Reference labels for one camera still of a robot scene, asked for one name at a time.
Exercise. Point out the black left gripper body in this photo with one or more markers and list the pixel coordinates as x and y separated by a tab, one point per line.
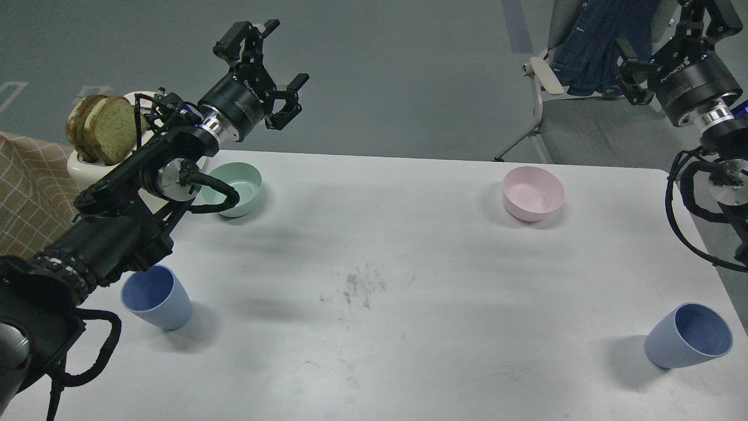
236	105

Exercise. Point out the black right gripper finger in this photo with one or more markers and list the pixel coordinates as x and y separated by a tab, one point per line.
633	73
702	24

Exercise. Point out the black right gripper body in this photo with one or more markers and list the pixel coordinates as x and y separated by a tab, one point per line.
689	75

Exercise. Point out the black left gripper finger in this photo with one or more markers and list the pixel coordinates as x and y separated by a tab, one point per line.
242	48
291	106

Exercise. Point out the blue cup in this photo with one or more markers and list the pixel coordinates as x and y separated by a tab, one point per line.
691	334
158	297

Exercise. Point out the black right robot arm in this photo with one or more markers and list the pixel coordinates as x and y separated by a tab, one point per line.
711	178

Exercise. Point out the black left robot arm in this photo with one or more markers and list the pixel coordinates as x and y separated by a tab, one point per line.
125	219

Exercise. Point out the blue denim jacket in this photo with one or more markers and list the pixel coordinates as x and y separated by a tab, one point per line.
587	63

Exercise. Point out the green bowl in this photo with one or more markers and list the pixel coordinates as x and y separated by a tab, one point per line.
247	181

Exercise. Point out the grey office chair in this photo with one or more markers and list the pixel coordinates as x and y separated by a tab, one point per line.
593	130

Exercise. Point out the front bread slice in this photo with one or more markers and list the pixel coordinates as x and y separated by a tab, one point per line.
110	129

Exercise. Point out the bread slice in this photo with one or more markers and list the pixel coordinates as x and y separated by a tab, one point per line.
110	129
79	117

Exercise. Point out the pink bowl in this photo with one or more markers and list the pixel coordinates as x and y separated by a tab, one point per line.
532	194

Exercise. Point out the back bread slice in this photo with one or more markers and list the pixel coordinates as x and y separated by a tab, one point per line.
79	117

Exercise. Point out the cream toaster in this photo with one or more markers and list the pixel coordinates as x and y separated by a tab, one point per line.
84	173

